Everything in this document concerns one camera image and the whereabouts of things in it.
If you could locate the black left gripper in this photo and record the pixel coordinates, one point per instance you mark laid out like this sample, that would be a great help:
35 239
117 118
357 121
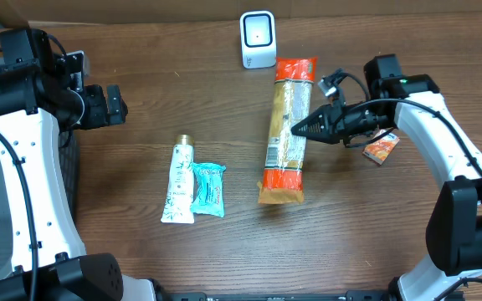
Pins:
113 105

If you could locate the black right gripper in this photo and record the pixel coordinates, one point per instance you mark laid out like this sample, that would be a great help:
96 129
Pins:
334 126

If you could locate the orange white carton box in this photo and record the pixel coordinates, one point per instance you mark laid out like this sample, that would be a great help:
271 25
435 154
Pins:
379 150

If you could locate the orange spaghetti packet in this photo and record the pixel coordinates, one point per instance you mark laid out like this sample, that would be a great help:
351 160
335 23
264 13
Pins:
282 179

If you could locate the teal tissue packet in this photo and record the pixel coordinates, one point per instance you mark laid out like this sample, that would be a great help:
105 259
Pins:
209 197

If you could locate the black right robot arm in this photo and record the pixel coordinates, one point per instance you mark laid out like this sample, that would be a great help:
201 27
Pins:
414 105

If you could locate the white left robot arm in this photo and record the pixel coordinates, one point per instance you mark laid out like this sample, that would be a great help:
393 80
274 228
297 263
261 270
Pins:
43 94

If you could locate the white barcode scanner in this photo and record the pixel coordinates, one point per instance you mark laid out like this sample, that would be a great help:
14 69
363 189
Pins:
258 39

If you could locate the white gold tube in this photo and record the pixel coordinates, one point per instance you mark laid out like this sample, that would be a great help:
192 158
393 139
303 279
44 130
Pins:
180 187

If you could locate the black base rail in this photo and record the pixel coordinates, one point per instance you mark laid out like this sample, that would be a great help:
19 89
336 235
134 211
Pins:
352 295

